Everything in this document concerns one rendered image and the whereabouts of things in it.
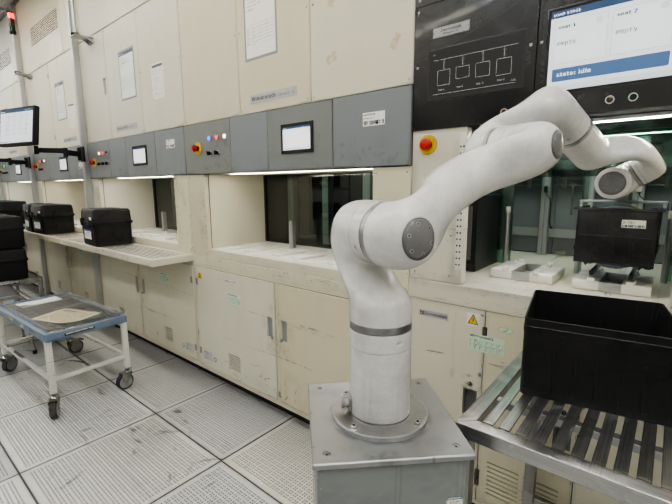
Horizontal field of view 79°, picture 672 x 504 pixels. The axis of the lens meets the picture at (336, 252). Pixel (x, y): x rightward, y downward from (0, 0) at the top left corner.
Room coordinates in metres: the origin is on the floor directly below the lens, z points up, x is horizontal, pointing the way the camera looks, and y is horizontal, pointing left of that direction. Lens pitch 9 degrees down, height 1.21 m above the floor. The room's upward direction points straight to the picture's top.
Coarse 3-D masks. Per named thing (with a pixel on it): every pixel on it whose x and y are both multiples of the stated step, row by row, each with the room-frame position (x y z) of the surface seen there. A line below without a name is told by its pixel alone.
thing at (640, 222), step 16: (576, 208) 1.32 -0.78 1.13; (592, 208) 1.30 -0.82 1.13; (608, 208) 1.27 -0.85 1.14; (656, 208) 1.35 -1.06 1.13; (592, 224) 1.29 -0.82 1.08; (608, 224) 1.27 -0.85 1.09; (624, 224) 1.24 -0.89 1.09; (640, 224) 1.21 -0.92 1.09; (656, 224) 1.19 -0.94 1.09; (576, 240) 1.32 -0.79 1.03; (592, 240) 1.29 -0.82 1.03; (608, 240) 1.26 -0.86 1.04; (624, 240) 1.24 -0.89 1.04; (640, 240) 1.21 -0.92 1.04; (656, 240) 1.19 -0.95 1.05; (576, 256) 1.32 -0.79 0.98; (592, 256) 1.29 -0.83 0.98; (608, 256) 1.26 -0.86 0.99; (624, 256) 1.23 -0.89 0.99; (640, 256) 1.21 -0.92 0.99; (592, 272) 1.28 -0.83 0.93
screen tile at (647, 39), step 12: (660, 0) 1.06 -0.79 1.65; (624, 12) 1.11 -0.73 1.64; (636, 12) 1.09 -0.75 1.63; (648, 12) 1.08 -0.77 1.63; (660, 12) 1.06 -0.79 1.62; (624, 24) 1.11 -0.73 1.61; (660, 24) 1.06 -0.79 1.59; (612, 36) 1.12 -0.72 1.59; (624, 36) 1.10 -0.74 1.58; (636, 36) 1.09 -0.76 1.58; (648, 36) 1.07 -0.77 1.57; (660, 36) 1.06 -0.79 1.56; (612, 48) 1.12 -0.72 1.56; (624, 48) 1.10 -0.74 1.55; (636, 48) 1.09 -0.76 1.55
